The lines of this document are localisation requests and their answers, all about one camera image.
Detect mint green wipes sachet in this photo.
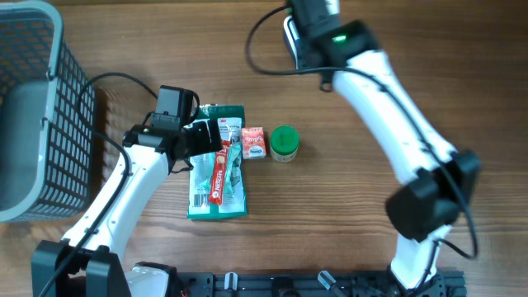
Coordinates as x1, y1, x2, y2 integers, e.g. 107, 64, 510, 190
194, 141, 241, 200

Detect pink Kleenex tissue pack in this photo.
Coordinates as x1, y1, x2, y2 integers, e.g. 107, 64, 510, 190
242, 127, 266, 159

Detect green lid seasoning jar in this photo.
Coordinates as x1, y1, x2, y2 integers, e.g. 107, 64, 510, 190
270, 125, 299, 163

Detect red Nescafe coffee stick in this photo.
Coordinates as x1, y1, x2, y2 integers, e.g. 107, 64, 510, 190
209, 140, 230, 205

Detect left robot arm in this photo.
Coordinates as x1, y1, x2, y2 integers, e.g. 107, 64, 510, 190
31, 86, 221, 296

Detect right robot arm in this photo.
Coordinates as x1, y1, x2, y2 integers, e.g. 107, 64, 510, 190
289, 1, 480, 295

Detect white barcode scanner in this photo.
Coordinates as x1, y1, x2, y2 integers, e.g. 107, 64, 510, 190
283, 16, 302, 70

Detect grey plastic mesh basket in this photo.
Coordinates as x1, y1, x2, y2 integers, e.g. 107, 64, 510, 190
1, 1, 97, 222

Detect left camera black cable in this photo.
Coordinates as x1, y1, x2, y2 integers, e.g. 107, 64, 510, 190
36, 73, 160, 297

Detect camera black cable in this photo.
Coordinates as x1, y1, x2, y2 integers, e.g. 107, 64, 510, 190
36, 73, 160, 297
245, 4, 479, 297

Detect right camera black cable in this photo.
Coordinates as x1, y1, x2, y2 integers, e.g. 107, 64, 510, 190
245, 4, 479, 297

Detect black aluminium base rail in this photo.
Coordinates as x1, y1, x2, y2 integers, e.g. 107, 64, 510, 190
172, 271, 468, 297

